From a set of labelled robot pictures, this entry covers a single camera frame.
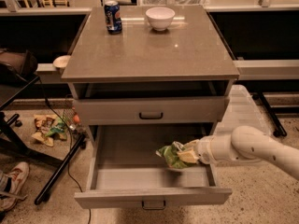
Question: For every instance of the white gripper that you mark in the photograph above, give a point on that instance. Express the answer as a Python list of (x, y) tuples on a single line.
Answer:
[(204, 150)]

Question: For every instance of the green jalapeno chip bag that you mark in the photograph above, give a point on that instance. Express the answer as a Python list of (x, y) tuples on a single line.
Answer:
[(170, 154)]

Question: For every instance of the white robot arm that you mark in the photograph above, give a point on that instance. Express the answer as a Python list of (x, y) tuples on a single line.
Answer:
[(284, 157)]

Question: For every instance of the closed grey upper drawer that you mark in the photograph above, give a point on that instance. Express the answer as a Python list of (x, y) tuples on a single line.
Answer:
[(150, 111)]

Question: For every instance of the open grey lower drawer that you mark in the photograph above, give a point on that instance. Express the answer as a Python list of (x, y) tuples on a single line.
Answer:
[(125, 171)]

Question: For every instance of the grey drawer cabinet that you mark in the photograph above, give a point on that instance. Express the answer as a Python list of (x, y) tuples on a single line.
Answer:
[(186, 60)]

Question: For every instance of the dark bag on table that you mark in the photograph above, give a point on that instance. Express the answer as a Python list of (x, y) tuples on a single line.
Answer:
[(16, 67)]

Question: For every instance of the clear plastic storage bin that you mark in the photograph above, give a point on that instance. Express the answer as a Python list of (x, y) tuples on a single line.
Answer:
[(239, 112)]

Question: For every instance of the black wheeled stand leg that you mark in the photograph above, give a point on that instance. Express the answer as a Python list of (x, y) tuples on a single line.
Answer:
[(279, 129)]

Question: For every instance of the white ceramic bowl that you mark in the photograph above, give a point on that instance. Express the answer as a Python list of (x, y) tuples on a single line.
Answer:
[(160, 18)]

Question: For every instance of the pile of snack bags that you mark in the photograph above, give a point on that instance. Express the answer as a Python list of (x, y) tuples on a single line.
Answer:
[(49, 127)]

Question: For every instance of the blue soda can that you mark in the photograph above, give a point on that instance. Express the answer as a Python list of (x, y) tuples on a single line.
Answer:
[(113, 17)]

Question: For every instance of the white red sneaker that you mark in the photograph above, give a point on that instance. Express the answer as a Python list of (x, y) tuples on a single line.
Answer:
[(12, 183)]

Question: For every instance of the wire basket with orange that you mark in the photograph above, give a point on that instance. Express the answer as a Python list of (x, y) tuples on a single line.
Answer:
[(70, 116)]

